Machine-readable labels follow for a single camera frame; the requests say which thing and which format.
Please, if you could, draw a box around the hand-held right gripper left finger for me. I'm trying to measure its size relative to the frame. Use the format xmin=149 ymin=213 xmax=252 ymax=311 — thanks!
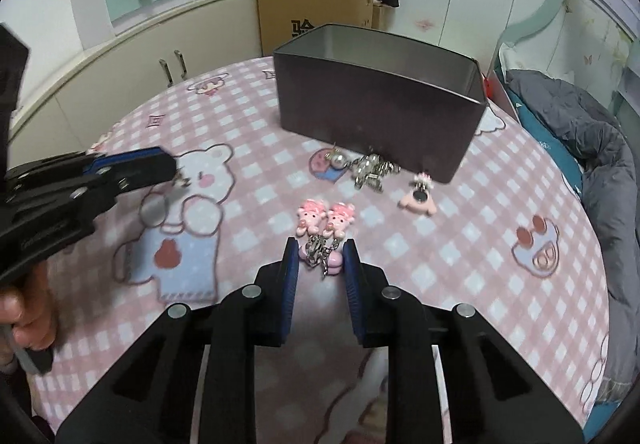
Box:
xmin=55 ymin=238 xmax=301 ymax=444

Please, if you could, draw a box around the teal bed sheet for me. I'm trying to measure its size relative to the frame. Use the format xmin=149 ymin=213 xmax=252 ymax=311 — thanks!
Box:
xmin=515 ymin=101 xmax=586 ymax=196

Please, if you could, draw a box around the pale green bunk bed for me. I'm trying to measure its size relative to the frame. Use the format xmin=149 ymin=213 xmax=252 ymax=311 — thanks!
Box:
xmin=492 ymin=0 xmax=640 ymax=425

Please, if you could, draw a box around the pink figure charm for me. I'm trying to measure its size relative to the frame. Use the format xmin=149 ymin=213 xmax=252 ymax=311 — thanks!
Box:
xmin=398 ymin=170 xmax=439 ymax=215

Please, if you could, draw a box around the small cardboard box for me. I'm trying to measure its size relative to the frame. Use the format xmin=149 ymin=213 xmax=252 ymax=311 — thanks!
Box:
xmin=371 ymin=4 xmax=396 ymax=31

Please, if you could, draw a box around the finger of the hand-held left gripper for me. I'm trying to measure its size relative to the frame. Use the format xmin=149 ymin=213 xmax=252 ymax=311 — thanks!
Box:
xmin=6 ymin=147 xmax=175 ymax=187
xmin=10 ymin=155 xmax=179 ymax=226

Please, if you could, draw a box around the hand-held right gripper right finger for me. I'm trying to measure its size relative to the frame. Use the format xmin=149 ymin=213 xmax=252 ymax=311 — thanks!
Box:
xmin=341 ymin=239 xmax=586 ymax=444

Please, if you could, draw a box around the cream low cabinet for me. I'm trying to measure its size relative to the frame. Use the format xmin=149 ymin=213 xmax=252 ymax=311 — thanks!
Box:
xmin=7 ymin=0 xmax=264 ymax=171

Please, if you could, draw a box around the large cardboard box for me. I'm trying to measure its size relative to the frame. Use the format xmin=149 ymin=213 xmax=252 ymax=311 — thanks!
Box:
xmin=255 ymin=0 xmax=376 ymax=58

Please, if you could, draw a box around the person's left hand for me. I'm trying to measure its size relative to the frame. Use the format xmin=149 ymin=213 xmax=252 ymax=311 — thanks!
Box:
xmin=0 ymin=264 xmax=60 ymax=356

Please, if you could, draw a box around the silver pearl chain cluster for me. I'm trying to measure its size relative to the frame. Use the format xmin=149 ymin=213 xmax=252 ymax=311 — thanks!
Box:
xmin=350 ymin=151 xmax=402 ymax=194

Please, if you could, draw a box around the pink checked cartoon tablecloth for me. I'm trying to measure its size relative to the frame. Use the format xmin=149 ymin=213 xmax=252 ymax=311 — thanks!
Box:
xmin=30 ymin=55 xmax=618 ymax=444

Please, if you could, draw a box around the dark metal tin box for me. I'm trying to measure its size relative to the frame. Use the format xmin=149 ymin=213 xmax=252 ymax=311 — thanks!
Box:
xmin=272 ymin=23 xmax=488 ymax=185

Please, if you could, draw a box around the grey duvet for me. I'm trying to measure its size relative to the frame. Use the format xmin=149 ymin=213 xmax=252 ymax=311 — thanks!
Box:
xmin=505 ymin=69 xmax=637 ymax=391

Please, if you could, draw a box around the pink bear charm keychain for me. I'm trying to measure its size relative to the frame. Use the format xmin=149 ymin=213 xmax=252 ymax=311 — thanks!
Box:
xmin=296 ymin=199 xmax=357 ymax=281

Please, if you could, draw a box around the pearl earring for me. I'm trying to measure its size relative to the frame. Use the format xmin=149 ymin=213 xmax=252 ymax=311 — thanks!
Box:
xmin=327 ymin=144 xmax=349 ymax=171

